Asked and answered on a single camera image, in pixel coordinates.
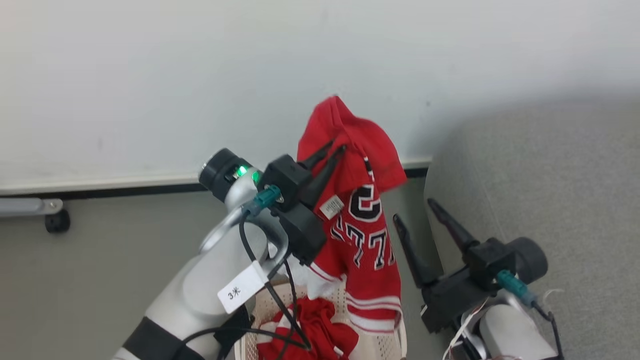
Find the cream perforated laundry basket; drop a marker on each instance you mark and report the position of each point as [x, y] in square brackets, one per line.
[385, 347]

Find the grey metal bar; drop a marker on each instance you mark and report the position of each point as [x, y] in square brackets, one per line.
[25, 206]

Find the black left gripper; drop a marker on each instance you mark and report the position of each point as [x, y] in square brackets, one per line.
[300, 227]

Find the plain red garment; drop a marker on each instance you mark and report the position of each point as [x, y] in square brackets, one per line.
[320, 325]

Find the grey fabric sofa seat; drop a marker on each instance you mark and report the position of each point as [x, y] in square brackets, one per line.
[565, 190]

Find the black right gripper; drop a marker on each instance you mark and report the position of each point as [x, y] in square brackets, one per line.
[460, 290]

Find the red basketball jersey with numbers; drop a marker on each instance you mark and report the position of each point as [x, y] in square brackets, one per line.
[370, 280]

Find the black and white baseboard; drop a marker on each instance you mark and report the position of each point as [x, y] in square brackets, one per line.
[125, 187]

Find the small black caster wheel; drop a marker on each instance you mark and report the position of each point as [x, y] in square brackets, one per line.
[57, 222]

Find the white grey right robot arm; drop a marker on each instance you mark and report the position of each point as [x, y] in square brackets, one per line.
[510, 330]

